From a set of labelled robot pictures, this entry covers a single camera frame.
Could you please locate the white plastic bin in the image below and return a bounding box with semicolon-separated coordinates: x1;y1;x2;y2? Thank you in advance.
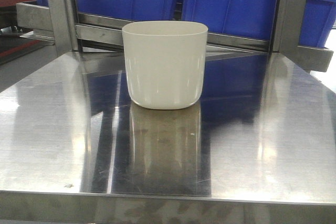
122;20;208;110

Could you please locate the stainless steel shelf frame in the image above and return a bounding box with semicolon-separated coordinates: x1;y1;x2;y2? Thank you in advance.
16;0;333;72

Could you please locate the blue crate right centre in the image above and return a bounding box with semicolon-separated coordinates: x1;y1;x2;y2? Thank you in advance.
182;0;277;40

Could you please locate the blue crate far right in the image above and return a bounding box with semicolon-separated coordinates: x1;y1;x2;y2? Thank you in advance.
299;0;335;48

